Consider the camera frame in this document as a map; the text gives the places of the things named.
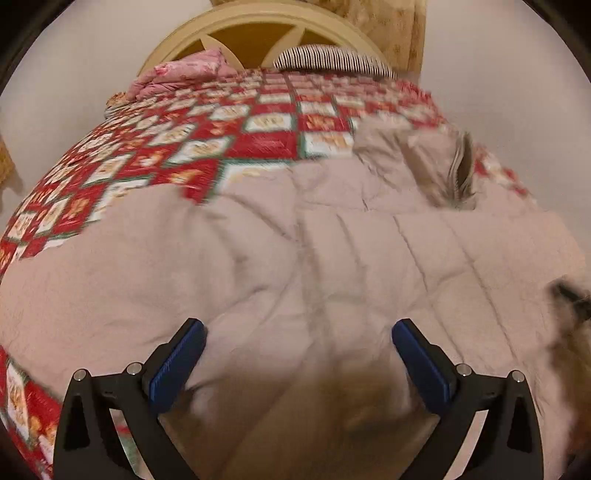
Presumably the cream arched bed headboard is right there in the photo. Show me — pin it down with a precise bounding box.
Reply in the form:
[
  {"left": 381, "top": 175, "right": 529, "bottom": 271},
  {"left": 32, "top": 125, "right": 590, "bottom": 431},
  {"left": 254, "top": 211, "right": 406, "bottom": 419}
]
[{"left": 139, "top": 7, "right": 398, "bottom": 79}]

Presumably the red patchwork printed quilt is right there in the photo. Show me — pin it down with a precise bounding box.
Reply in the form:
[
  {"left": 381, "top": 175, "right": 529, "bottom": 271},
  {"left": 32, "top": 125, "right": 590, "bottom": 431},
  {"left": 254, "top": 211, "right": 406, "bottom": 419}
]
[{"left": 0, "top": 69, "right": 539, "bottom": 480}]

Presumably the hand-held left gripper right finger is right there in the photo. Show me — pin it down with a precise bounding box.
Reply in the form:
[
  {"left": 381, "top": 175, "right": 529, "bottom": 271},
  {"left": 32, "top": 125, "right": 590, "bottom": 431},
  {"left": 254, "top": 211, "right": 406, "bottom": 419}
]
[{"left": 392, "top": 318, "right": 544, "bottom": 480}]

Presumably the beige puffer jacket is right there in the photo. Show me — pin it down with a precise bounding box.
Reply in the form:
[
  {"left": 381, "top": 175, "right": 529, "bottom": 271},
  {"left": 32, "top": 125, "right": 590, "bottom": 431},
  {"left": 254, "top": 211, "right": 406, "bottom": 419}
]
[{"left": 0, "top": 122, "right": 591, "bottom": 480}]

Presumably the pink pillow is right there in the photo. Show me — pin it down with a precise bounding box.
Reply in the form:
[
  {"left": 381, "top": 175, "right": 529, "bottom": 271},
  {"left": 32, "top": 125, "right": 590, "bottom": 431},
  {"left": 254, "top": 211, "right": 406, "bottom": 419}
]
[{"left": 107, "top": 48, "right": 241, "bottom": 109}]

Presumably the black white striped pillow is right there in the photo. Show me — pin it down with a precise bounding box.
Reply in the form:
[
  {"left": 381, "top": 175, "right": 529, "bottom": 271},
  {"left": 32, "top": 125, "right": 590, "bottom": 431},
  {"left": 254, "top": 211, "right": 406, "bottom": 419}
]
[{"left": 272, "top": 45, "right": 399, "bottom": 80}]

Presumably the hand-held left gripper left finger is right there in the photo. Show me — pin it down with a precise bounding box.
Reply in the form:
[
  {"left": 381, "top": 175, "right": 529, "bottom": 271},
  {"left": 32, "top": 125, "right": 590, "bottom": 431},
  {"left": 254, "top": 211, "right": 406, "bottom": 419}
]
[{"left": 52, "top": 318, "right": 207, "bottom": 480}]

